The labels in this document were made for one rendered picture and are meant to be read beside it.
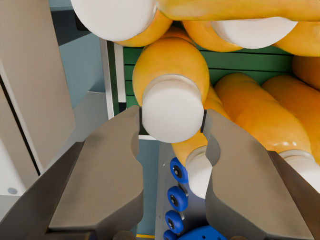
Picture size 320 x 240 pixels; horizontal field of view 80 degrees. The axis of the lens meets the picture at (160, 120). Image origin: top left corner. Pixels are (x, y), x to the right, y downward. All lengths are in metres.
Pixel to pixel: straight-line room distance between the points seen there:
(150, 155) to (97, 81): 0.71
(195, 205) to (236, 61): 0.31
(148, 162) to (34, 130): 1.51
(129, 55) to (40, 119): 0.17
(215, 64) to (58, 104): 0.22
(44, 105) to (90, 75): 1.16
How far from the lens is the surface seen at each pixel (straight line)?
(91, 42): 1.29
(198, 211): 0.49
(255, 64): 0.33
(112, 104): 0.25
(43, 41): 0.20
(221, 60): 0.31
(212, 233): 0.47
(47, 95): 0.20
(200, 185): 0.16
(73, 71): 1.38
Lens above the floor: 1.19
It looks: 58 degrees down
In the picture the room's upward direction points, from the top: 177 degrees counter-clockwise
